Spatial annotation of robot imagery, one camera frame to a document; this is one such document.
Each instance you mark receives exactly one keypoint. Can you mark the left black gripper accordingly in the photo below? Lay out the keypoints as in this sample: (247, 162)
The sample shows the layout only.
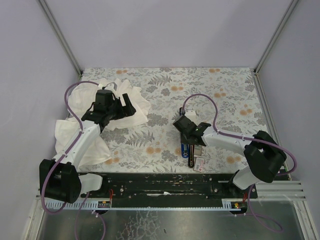
(121, 107)

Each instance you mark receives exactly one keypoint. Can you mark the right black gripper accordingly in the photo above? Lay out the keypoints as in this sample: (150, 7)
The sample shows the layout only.
(186, 136)

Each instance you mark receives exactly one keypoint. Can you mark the black stapler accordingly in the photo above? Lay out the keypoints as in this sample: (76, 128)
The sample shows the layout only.
(191, 158)

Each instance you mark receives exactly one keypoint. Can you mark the blue stapler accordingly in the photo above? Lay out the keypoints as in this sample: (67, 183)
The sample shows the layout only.
(185, 150)

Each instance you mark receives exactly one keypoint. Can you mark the metal staple strip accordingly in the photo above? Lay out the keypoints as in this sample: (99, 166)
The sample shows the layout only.
(197, 151)

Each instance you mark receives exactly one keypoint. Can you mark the red white staple box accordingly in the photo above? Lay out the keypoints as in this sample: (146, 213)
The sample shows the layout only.
(199, 164)

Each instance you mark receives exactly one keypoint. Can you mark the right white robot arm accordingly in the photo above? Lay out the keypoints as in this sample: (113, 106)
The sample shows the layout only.
(264, 157)

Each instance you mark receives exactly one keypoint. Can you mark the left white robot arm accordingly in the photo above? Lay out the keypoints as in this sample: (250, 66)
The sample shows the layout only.
(58, 177)

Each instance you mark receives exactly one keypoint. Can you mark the white cloth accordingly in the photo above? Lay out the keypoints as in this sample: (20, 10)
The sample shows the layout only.
(80, 100)

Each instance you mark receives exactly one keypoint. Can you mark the floral tablecloth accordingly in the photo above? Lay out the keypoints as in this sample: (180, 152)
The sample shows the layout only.
(227, 95)

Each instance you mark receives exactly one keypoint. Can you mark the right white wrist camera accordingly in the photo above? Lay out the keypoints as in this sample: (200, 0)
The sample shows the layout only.
(191, 115)

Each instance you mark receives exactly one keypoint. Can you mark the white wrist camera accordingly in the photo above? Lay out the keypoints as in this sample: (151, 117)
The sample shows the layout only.
(191, 115)
(112, 86)

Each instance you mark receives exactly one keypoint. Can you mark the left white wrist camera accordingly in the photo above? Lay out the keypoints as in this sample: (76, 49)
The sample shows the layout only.
(112, 86)

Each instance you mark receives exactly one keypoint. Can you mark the white slotted cable duct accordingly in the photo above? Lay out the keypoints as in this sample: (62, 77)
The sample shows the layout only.
(131, 204)

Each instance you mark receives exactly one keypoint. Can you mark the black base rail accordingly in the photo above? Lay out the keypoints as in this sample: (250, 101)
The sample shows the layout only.
(167, 187)

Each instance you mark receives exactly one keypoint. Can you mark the right aluminium frame post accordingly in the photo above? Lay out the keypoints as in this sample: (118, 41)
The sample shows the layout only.
(278, 31)

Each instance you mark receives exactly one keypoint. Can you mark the aluminium frame post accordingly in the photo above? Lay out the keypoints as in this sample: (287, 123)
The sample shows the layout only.
(278, 31)
(60, 36)

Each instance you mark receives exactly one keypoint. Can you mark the left aluminium frame post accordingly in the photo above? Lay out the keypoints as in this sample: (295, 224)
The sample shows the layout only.
(60, 36)

